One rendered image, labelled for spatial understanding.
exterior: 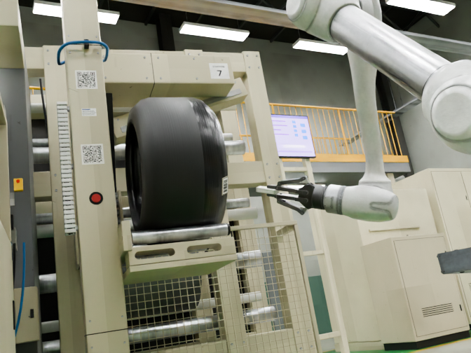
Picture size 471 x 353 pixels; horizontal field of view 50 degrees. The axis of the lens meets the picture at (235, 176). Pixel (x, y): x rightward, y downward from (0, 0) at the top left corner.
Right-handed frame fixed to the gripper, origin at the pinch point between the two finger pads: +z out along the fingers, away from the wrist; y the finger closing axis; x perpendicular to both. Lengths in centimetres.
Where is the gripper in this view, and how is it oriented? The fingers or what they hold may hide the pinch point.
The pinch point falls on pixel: (267, 190)
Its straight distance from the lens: 167.5
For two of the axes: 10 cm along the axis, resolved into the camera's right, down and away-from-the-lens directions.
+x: 4.6, -1.8, 8.7
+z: -8.9, -1.1, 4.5
